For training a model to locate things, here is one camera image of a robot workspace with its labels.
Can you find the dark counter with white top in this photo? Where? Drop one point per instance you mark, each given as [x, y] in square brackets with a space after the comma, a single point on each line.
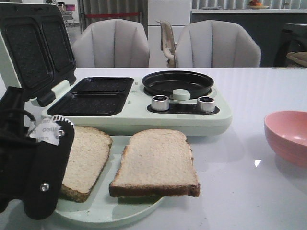
[264, 25]

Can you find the silver control knob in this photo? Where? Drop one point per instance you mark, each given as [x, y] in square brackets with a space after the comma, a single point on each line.
[205, 104]
[160, 103]

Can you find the background desk with monitor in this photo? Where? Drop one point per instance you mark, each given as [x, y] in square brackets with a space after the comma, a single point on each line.
[69, 10]

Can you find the beige cushion at right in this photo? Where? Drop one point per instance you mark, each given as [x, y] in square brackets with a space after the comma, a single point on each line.
[299, 58]

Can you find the red barrier tape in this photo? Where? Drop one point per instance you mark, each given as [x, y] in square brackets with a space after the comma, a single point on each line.
[112, 15]

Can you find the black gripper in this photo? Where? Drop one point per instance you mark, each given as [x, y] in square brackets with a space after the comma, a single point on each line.
[35, 177]

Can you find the left grey upholstered chair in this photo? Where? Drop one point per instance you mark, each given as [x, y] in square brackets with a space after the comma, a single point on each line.
[114, 43]

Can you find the mint green breakfast maker base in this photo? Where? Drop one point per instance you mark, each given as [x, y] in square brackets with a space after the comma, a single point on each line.
[119, 106]

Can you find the right silver control knob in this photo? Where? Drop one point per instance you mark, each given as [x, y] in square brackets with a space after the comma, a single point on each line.
[205, 104]

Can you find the right grey upholstered chair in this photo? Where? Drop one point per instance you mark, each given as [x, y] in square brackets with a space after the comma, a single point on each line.
[216, 44]

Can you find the bread slice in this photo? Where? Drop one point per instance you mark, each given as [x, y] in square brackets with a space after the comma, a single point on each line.
[156, 162]
[89, 154]

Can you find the white cabinet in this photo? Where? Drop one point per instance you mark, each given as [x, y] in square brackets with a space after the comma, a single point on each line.
[177, 13]

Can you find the grey upholstered chair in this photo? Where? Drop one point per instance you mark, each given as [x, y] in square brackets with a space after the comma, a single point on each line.
[216, 44]
[114, 43]

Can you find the pink bowl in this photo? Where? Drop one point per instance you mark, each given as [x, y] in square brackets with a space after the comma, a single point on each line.
[286, 134]

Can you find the left silver control knob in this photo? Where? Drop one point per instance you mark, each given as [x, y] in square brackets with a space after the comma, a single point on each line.
[160, 103]

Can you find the beige office chair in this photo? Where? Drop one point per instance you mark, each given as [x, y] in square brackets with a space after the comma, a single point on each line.
[168, 46]

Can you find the mint green round plate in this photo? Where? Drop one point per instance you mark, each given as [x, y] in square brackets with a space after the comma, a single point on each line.
[102, 210]

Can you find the fruit plate on counter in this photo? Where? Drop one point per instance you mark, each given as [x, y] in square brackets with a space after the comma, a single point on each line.
[257, 5]

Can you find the black appliance at right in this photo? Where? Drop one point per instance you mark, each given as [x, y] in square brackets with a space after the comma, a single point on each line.
[293, 39]

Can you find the mint green hinged lid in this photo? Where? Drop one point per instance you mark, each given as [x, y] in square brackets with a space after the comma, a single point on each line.
[35, 51]

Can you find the black round frying pan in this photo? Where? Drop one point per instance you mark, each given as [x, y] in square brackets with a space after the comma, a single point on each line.
[164, 82]

